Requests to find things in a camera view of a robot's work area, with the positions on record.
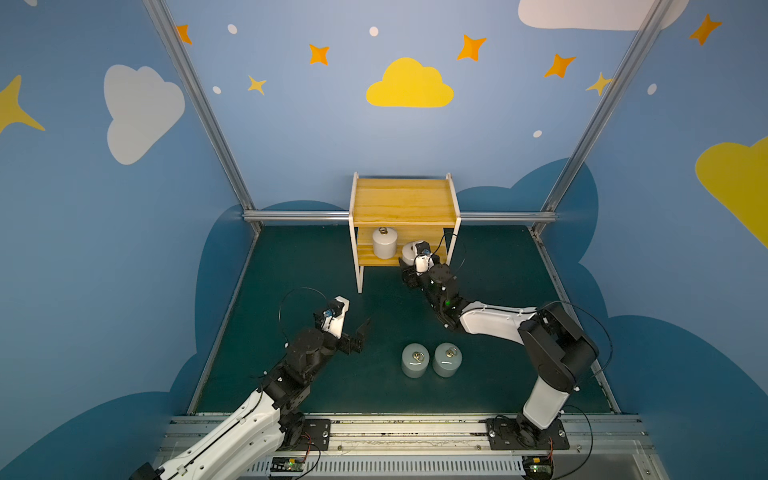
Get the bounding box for grey-green tea canister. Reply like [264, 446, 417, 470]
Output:
[432, 342, 463, 378]
[401, 343, 430, 379]

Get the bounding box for white tea canister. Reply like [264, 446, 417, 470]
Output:
[372, 227, 398, 260]
[401, 241, 417, 266]

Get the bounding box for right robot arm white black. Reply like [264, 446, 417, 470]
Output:
[398, 256, 599, 434]

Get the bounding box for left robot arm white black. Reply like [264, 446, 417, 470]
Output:
[130, 318, 371, 479]

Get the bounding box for left circuit board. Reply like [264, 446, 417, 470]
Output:
[269, 457, 306, 475]

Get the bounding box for circuit board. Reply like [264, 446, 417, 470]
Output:
[269, 457, 306, 475]
[522, 456, 554, 480]

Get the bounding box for right circuit board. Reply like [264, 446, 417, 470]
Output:
[522, 456, 554, 480]

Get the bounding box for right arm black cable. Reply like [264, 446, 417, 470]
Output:
[431, 232, 468, 271]

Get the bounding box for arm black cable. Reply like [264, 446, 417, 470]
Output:
[278, 286, 330, 344]
[431, 232, 468, 271]

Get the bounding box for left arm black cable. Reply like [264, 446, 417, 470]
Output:
[278, 286, 330, 344]

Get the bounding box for wooden two-tier shelf white frame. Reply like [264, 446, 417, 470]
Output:
[348, 174, 462, 292]

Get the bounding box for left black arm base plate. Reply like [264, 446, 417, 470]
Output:
[281, 418, 332, 452]

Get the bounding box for aluminium front rail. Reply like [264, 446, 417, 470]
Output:
[146, 412, 670, 480]

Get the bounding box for rear aluminium frame bar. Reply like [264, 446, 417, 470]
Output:
[242, 210, 557, 223]

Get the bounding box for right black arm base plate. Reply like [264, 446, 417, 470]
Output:
[485, 415, 570, 451]

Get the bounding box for left aluminium frame post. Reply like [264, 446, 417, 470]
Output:
[143, 0, 255, 211]

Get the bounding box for aluminium frame post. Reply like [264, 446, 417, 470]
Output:
[143, 0, 255, 211]
[540, 0, 673, 217]

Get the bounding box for right aluminium frame post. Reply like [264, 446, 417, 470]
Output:
[540, 0, 673, 217]

